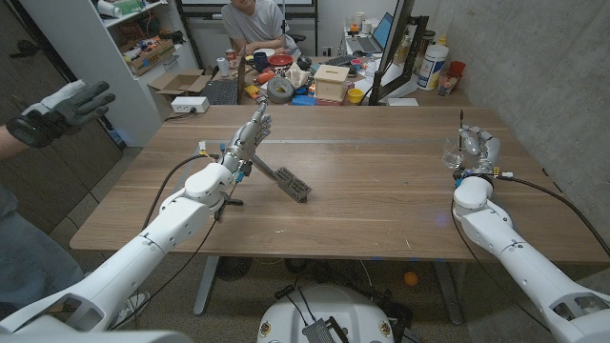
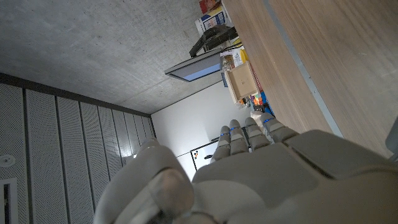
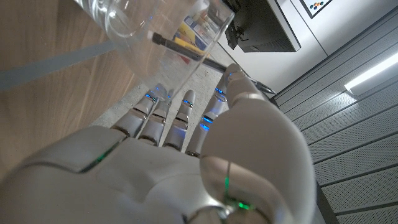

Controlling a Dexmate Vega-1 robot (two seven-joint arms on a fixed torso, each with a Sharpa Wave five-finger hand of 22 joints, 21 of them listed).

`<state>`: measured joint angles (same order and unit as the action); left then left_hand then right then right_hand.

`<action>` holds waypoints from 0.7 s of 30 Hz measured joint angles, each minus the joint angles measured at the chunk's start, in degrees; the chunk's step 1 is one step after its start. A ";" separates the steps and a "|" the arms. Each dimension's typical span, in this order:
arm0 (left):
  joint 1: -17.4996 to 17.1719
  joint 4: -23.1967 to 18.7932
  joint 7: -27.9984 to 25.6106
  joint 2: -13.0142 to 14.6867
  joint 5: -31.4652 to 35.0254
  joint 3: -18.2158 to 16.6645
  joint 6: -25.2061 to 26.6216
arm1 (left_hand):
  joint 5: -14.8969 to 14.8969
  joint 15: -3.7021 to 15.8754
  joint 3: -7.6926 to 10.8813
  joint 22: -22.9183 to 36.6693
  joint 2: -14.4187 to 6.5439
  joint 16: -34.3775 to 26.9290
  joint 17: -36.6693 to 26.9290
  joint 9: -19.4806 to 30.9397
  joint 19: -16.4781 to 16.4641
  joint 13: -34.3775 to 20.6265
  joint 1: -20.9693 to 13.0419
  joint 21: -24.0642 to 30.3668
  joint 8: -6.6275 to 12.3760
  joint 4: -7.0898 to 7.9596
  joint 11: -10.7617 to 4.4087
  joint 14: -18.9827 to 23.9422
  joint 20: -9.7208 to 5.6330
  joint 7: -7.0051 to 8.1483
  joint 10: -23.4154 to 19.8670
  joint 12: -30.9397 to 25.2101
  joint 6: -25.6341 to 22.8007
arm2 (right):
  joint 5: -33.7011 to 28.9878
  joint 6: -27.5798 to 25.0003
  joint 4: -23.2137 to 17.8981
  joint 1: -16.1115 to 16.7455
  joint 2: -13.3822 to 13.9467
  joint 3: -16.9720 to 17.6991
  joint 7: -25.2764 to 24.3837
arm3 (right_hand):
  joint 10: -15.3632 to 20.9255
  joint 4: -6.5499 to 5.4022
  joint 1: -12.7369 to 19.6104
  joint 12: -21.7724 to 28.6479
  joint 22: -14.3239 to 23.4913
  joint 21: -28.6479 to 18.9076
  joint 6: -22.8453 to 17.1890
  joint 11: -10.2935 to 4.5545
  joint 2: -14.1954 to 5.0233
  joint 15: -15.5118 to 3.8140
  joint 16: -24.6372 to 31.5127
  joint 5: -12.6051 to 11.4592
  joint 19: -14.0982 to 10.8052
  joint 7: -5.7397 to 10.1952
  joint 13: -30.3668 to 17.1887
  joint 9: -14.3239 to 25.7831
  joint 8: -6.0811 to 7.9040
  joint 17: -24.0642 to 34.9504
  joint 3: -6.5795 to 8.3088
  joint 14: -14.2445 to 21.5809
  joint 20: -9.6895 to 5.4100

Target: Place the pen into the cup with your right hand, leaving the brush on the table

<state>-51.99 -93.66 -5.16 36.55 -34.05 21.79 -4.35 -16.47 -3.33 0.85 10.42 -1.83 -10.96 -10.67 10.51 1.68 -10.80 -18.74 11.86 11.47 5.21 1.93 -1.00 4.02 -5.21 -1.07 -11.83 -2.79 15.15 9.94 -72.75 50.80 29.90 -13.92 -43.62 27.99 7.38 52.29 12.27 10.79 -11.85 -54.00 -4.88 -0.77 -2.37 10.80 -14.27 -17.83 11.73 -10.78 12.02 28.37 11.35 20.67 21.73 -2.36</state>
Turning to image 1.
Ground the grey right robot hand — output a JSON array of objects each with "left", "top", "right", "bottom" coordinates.
[{"left": 457, "top": 124, "right": 501, "bottom": 175}]

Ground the operator black gloved hand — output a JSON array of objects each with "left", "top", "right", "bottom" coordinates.
[{"left": 5, "top": 79, "right": 117, "bottom": 149}]

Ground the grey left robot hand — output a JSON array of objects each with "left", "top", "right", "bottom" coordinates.
[{"left": 221, "top": 102, "right": 273, "bottom": 175}]

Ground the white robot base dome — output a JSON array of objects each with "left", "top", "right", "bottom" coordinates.
[{"left": 256, "top": 284, "right": 397, "bottom": 343}]

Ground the operator bare forearm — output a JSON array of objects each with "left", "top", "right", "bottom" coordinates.
[{"left": 0, "top": 124, "right": 26, "bottom": 161}]

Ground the clear glass cup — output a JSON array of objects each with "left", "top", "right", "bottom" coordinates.
[{"left": 440, "top": 135, "right": 467, "bottom": 171}]

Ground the grey bristle brush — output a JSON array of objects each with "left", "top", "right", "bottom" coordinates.
[{"left": 250, "top": 153, "right": 314, "bottom": 205}]

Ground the black open laptop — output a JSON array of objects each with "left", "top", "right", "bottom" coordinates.
[{"left": 199, "top": 45, "right": 247, "bottom": 107}]

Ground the white power strip box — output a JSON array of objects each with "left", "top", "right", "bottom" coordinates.
[{"left": 170, "top": 95, "right": 211, "bottom": 114}]

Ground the glass with small items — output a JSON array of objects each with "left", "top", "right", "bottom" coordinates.
[{"left": 437, "top": 71, "right": 461, "bottom": 97}]

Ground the beige crumpled cloth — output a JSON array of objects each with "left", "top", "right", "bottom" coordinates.
[{"left": 284, "top": 61, "right": 312, "bottom": 90}]

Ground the white shelf unit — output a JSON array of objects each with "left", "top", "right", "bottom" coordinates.
[{"left": 18, "top": 0, "right": 199, "bottom": 149}]

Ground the red bowl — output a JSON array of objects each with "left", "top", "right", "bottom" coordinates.
[{"left": 267, "top": 53, "right": 295, "bottom": 69}]

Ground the open cardboard box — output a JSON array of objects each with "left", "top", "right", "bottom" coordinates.
[{"left": 147, "top": 69, "right": 214, "bottom": 120}]

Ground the white canister blue label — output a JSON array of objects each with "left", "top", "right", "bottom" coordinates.
[{"left": 417, "top": 33, "right": 450, "bottom": 91}]

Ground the wooden box with slot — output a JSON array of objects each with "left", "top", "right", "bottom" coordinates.
[{"left": 313, "top": 64, "right": 351, "bottom": 102}]

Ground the cardboard box of clutter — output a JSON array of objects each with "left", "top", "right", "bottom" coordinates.
[{"left": 121, "top": 37, "right": 177, "bottom": 77}]

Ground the seated person grey shirt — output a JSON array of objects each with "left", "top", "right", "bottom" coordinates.
[{"left": 220, "top": 0, "right": 302, "bottom": 58}]

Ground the black keyboard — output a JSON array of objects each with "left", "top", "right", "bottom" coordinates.
[{"left": 324, "top": 54, "right": 358, "bottom": 67}]

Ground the black floor fan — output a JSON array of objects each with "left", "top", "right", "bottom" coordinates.
[{"left": 216, "top": 256, "right": 254, "bottom": 282}]

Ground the black monitor on stand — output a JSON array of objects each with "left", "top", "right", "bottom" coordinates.
[{"left": 369, "top": 0, "right": 430, "bottom": 106}]

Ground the grey table leg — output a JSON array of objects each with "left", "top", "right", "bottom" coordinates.
[
  {"left": 432, "top": 260, "right": 466, "bottom": 326},
  {"left": 193, "top": 255, "right": 220, "bottom": 316}
]

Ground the silver laptop blue screen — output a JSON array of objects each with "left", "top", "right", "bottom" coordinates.
[{"left": 345, "top": 11, "right": 396, "bottom": 54}]

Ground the operator grey clothed body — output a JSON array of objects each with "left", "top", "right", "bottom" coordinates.
[{"left": 0, "top": 183, "right": 88, "bottom": 321}]

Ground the grey duct tape roll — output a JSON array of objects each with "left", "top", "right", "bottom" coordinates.
[{"left": 266, "top": 76, "right": 295, "bottom": 105}]

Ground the black door handle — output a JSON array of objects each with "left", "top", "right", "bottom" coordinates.
[{"left": 9, "top": 40, "right": 42, "bottom": 59}]

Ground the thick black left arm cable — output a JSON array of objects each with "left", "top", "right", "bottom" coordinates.
[{"left": 142, "top": 152, "right": 225, "bottom": 230}]

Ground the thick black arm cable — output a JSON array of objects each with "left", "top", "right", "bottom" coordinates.
[
  {"left": 495, "top": 171, "right": 610, "bottom": 258},
  {"left": 142, "top": 152, "right": 225, "bottom": 230}
]

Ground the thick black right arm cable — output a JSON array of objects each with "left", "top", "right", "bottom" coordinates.
[{"left": 495, "top": 171, "right": 610, "bottom": 258}]

